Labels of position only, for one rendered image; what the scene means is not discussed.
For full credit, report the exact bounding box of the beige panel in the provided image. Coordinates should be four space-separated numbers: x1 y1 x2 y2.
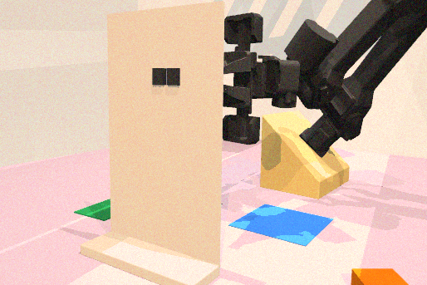
81 1 225 285

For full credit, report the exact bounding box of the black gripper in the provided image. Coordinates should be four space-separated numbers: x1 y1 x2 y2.
223 12 272 145

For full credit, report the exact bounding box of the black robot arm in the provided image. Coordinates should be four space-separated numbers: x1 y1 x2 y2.
258 0 427 158

